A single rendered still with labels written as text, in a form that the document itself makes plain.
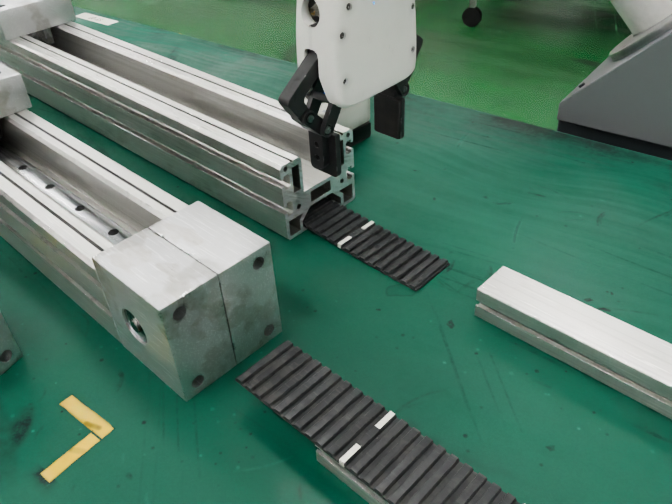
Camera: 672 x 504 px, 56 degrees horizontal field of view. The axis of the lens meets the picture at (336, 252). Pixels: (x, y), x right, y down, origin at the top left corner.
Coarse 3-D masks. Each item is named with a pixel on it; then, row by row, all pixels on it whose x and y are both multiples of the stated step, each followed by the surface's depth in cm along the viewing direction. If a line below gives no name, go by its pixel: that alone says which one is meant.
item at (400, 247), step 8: (400, 240) 62; (392, 248) 61; (400, 248) 61; (408, 248) 61; (376, 256) 60; (384, 256) 61; (392, 256) 60; (400, 256) 61; (368, 264) 60; (376, 264) 60; (384, 264) 60
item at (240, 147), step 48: (0, 48) 95; (48, 48) 87; (96, 48) 89; (48, 96) 91; (96, 96) 80; (144, 96) 73; (192, 96) 78; (240, 96) 72; (144, 144) 76; (192, 144) 68; (240, 144) 63; (288, 144) 68; (240, 192) 66; (288, 192) 61; (336, 192) 67
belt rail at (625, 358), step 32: (480, 288) 52; (512, 288) 52; (544, 288) 52; (512, 320) 52; (544, 320) 49; (576, 320) 49; (608, 320) 49; (576, 352) 49; (608, 352) 46; (640, 352) 46; (608, 384) 47; (640, 384) 46
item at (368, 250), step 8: (384, 232) 63; (376, 240) 62; (384, 240) 62; (392, 240) 63; (360, 248) 61; (368, 248) 62; (376, 248) 61; (384, 248) 62; (360, 256) 61; (368, 256) 61
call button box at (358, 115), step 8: (360, 104) 76; (368, 104) 78; (320, 112) 73; (344, 112) 75; (352, 112) 76; (360, 112) 77; (368, 112) 78; (344, 120) 75; (352, 120) 76; (360, 120) 78; (368, 120) 79; (352, 128) 77; (360, 128) 78; (368, 128) 79; (360, 136) 79; (368, 136) 80; (352, 144) 78
